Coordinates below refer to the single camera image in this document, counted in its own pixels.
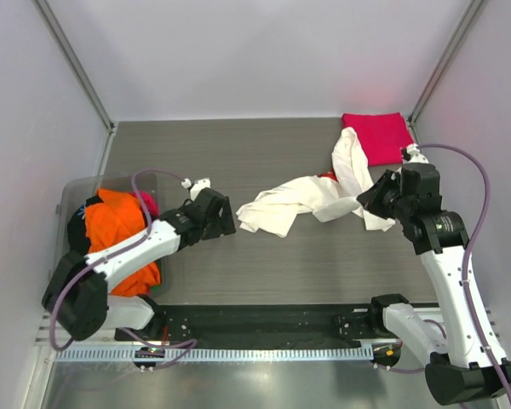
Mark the white t-shirt with red print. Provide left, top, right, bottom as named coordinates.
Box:
left=236, top=127, right=395, bottom=238

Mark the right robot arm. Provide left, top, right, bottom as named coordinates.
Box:
left=340, top=163, right=511, bottom=406

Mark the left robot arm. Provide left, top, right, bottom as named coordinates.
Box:
left=42, top=187, right=236, bottom=342

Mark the magenta t-shirt in bin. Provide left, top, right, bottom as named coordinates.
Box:
left=129, top=191, right=159, bottom=221

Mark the folded magenta t-shirt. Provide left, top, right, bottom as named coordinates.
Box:
left=342, top=112, right=414, bottom=166

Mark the orange t-shirt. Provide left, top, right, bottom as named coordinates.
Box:
left=85, top=188, right=161, bottom=297

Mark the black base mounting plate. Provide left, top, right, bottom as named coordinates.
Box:
left=114, top=302, right=442, bottom=349

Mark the clear plastic bin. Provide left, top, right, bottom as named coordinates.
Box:
left=50, top=172, right=176, bottom=299

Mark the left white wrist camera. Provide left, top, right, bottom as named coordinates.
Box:
left=181, top=178, right=211, bottom=200

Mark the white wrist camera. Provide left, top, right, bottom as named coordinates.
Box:
left=400, top=143, right=429, bottom=165
left=181, top=178, right=211, bottom=200

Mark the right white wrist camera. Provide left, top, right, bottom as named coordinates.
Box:
left=400, top=143, right=429, bottom=165

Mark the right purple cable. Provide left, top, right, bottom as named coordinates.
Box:
left=372, top=143, right=511, bottom=409

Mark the white slotted cable duct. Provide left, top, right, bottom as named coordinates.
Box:
left=55, top=344, right=374, bottom=363

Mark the right aluminium frame post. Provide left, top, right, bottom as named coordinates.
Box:
left=407, top=0, right=488, bottom=127

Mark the aluminium frame post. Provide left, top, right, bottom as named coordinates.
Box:
left=33, top=0, right=118, bottom=135
left=407, top=0, right=488, bottom=127

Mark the left aluminium frame post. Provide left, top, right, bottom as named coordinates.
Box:
left=33, top=0, right=118, bottom=135

